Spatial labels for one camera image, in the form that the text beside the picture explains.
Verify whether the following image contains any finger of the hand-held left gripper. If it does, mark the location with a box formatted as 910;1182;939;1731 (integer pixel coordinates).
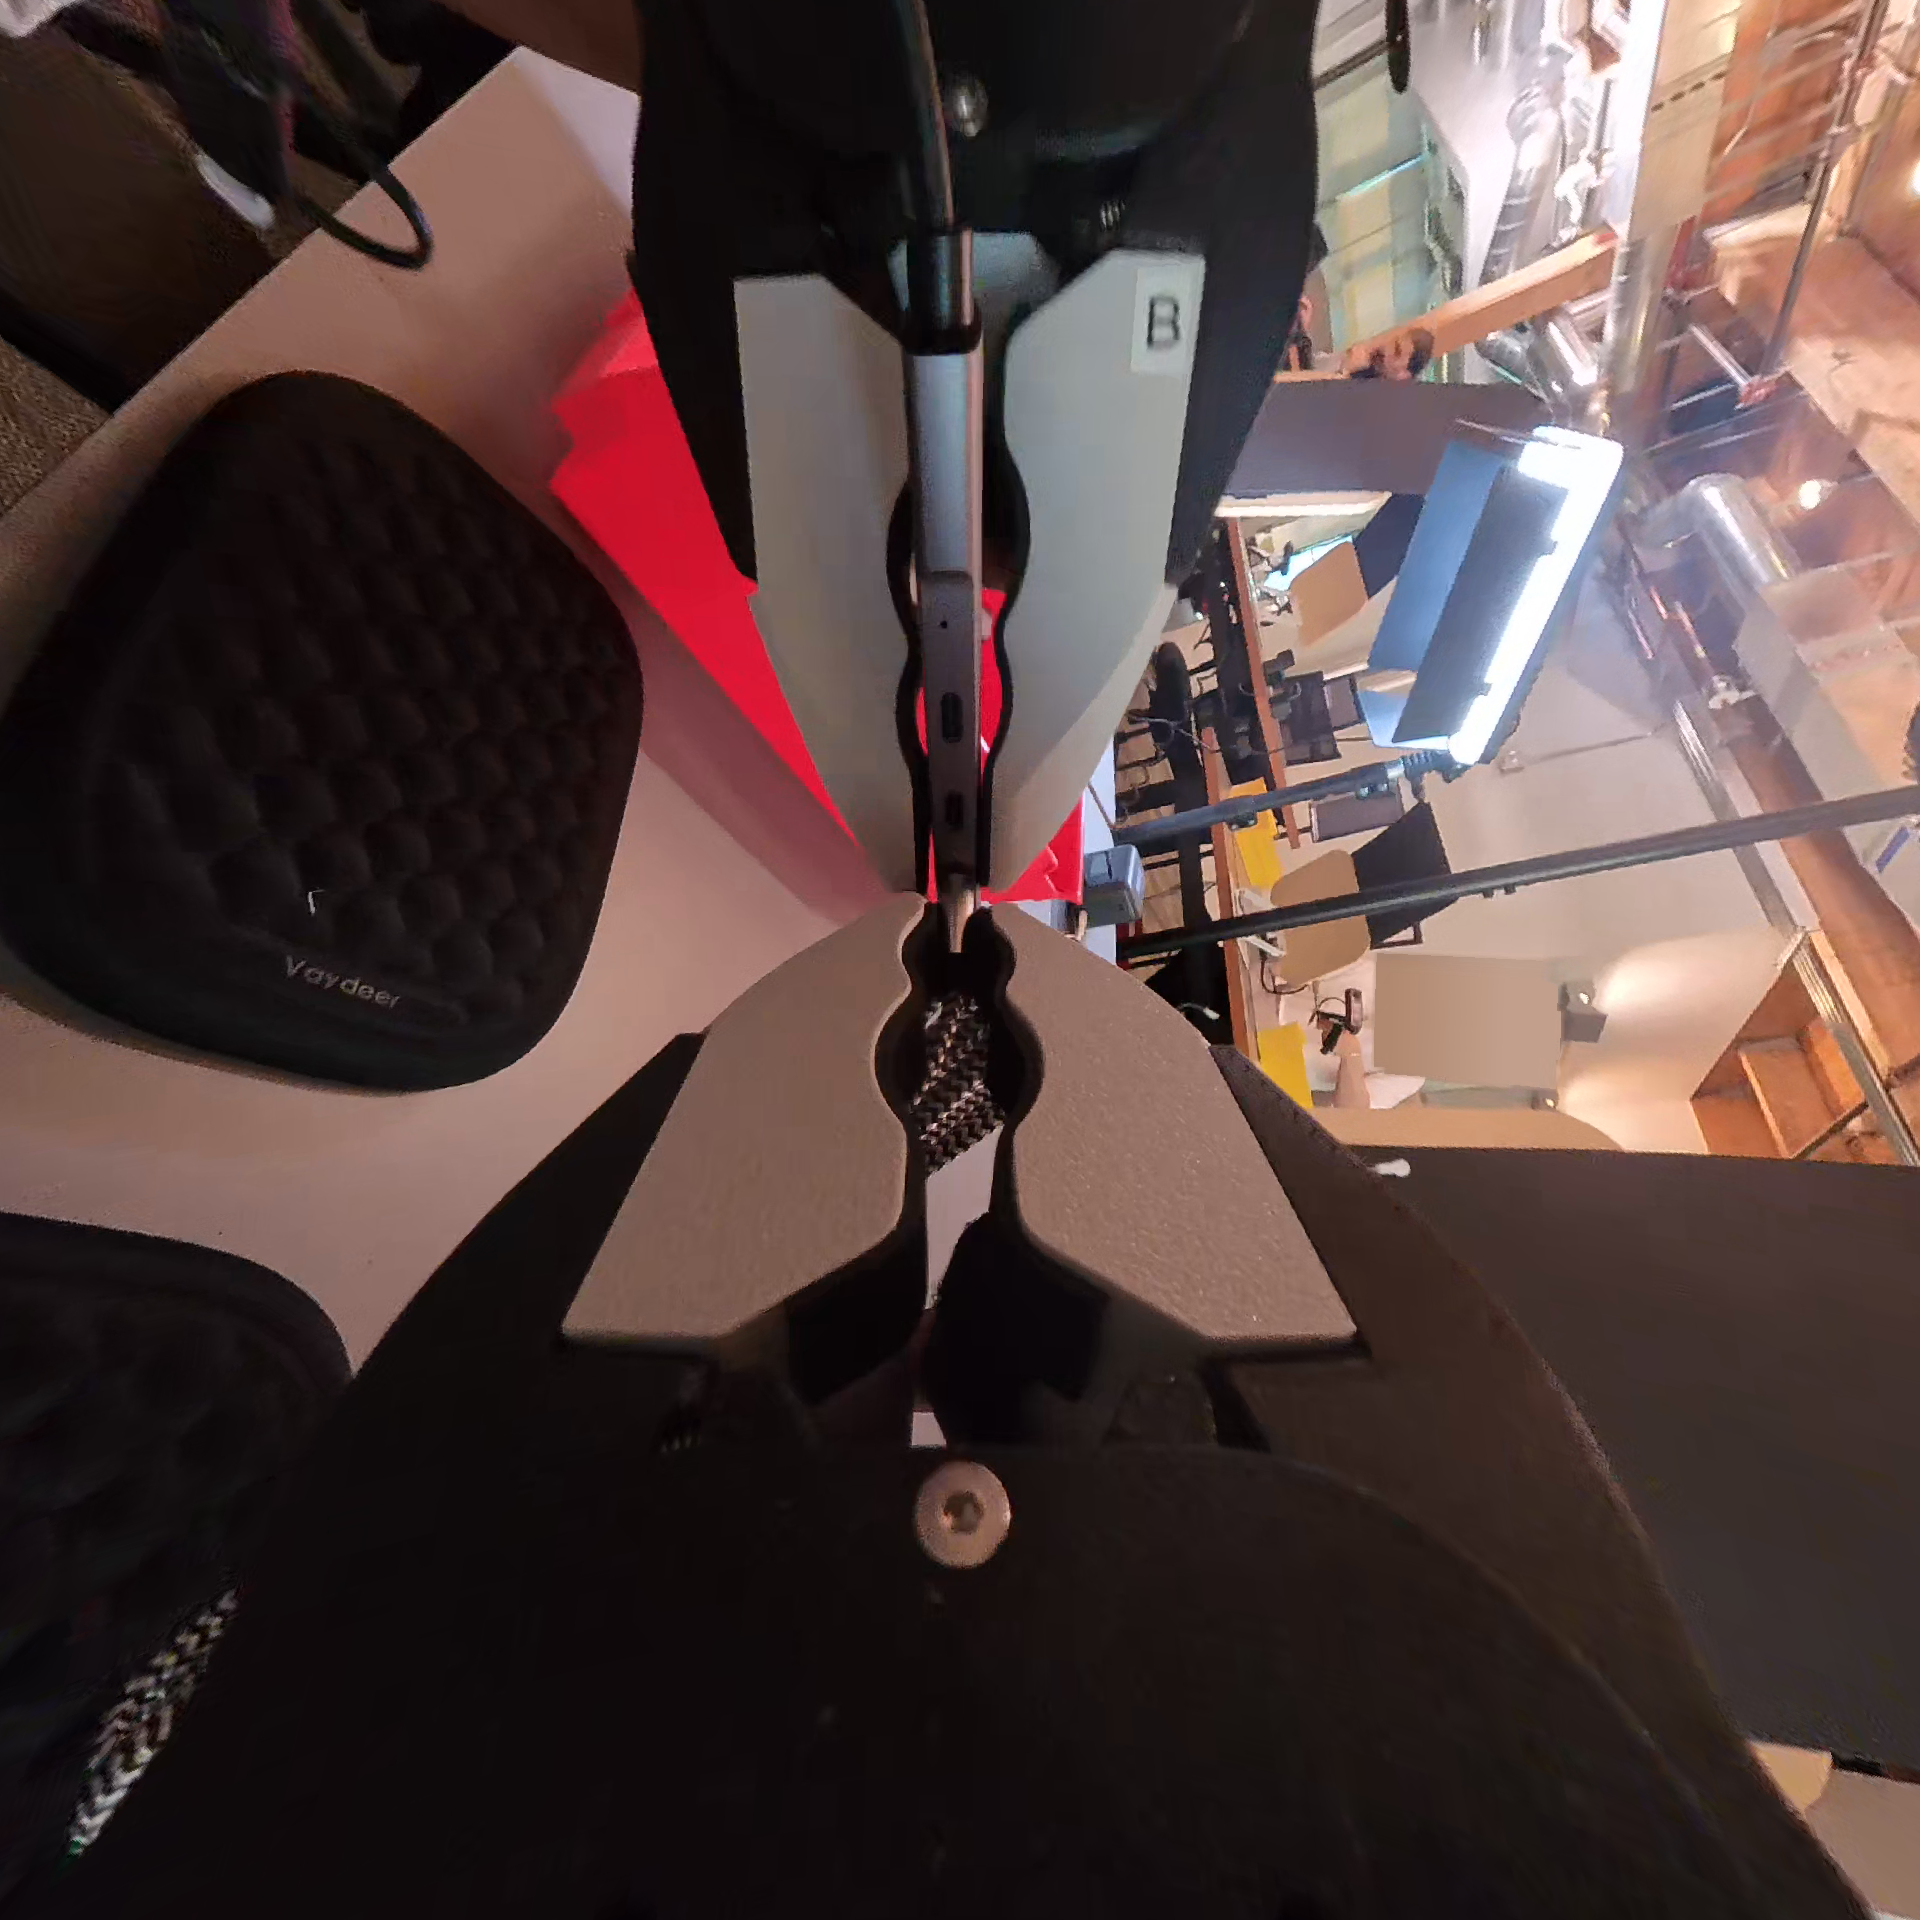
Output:
976;246;1207;905
733;275;924;903

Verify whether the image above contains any black cable white plug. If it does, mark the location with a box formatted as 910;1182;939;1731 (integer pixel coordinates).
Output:
149;0;440;275

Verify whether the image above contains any red bin with black divider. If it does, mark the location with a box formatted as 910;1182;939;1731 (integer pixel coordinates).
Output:
546;291;1087;919

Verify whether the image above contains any black white braided usb-c cable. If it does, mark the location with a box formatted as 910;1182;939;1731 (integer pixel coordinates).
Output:
61;886;1003;1862

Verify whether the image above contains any grey metal usb hub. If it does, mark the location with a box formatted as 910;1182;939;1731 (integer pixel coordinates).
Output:
900;336;994;919

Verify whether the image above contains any studio light panel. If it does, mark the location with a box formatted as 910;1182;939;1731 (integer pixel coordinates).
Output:
1370;422;1630;763

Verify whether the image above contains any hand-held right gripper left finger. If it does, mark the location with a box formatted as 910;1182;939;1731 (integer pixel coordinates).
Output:
560;891;934;1408

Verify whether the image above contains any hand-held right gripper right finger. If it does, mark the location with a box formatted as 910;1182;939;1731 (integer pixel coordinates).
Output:
970;901;1363;1413

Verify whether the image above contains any black hub cable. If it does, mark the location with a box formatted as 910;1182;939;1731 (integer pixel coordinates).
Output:
883;0;984;353

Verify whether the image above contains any black light stand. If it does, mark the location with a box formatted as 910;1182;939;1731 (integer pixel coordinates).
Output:
1119;748;1920;968

